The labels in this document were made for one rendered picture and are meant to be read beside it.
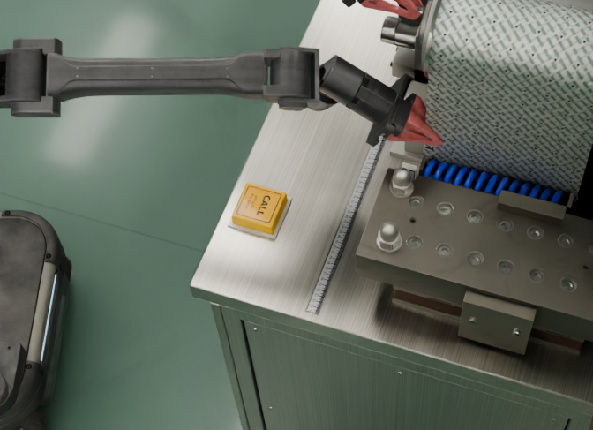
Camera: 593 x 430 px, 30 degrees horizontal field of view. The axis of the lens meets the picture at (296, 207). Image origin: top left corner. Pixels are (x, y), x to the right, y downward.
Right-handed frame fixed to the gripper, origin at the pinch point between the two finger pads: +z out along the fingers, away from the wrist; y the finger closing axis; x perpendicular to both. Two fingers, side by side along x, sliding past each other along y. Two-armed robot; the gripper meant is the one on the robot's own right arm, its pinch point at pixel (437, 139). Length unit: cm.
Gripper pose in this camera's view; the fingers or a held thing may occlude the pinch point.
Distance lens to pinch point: 164.8
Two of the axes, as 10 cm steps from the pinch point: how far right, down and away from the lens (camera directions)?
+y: -3.3, 8.1, -4.9
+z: 8.5, 4.8, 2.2
